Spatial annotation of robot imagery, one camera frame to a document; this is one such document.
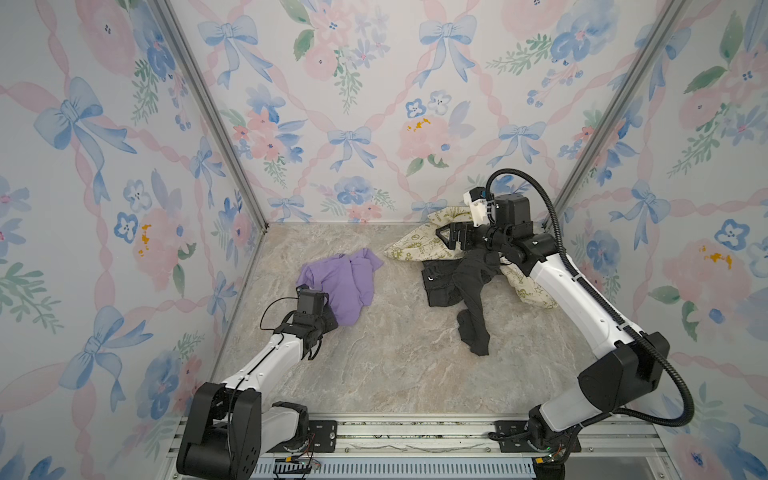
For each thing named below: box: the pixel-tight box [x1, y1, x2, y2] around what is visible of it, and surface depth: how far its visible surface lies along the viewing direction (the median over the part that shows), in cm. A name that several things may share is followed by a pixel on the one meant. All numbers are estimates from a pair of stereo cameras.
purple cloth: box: [296, 248, 384, 327], surface depth 100 cm
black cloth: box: [421, 249, 501, 356], surface depth 98 cm
